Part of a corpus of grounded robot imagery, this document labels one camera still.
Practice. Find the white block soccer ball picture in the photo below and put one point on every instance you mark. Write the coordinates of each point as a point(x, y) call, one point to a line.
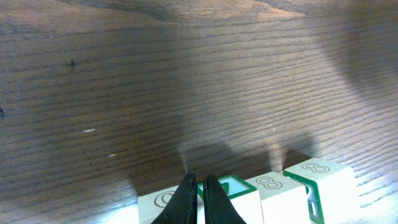
point(151, 205)

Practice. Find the green edged alphabet block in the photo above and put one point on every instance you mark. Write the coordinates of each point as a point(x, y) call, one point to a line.
point(244, 197)

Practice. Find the white block dragonfly picture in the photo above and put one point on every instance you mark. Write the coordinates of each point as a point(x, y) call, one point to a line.
point(330, 188)

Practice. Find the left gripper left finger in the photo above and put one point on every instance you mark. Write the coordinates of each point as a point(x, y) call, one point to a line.
point(182, 207)

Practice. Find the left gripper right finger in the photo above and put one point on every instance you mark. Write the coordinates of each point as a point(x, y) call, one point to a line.
point(218, 207)

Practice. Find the white block red edge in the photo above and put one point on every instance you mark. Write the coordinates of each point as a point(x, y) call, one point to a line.
point(283, 200)

